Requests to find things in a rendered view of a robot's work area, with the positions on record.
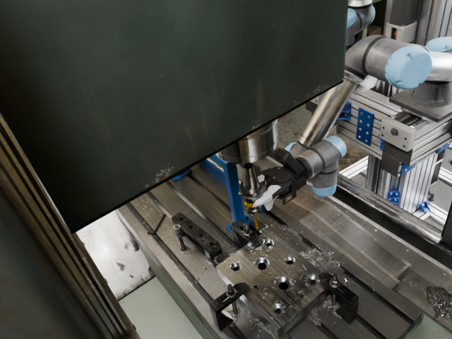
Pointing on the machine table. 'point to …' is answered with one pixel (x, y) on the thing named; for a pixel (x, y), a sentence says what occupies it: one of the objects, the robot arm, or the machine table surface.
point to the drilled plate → (253, 295)
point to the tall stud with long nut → (179, 236)
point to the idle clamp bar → (191, 229)
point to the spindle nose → (253, 146)
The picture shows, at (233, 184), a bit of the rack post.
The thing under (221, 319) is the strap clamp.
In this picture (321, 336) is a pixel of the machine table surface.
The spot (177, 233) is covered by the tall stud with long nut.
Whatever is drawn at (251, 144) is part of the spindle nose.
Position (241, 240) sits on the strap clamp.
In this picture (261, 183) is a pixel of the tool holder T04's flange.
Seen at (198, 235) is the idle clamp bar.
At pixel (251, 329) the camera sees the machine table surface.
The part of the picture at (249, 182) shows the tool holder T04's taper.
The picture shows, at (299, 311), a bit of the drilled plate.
